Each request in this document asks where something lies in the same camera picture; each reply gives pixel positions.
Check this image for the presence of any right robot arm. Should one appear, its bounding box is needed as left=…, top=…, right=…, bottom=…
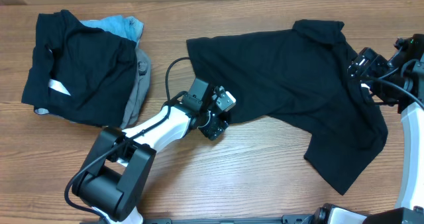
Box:
left=297, top=34, right=423, bottom=224

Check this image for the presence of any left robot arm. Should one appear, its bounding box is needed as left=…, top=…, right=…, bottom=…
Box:
left=65, top=78, right=236, bottom=223

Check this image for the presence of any folded light blue garment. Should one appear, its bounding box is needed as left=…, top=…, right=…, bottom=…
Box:
left=81, top=15, right=144, bottom=46

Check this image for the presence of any folded black shirt on pile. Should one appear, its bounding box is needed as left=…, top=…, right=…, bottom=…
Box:
left=21, top=10, right=136, bottom=127

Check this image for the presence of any black t-shirt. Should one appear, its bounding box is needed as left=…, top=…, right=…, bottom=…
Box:
left=186, top=20, right=388, bottom=194

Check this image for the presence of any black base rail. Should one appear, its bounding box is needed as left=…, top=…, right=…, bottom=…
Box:
left=143, top=215, right=314, bottom=224

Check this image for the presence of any folded grey garment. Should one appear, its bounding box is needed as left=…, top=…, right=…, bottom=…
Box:
left=22, top=45, right=150, bottom=129

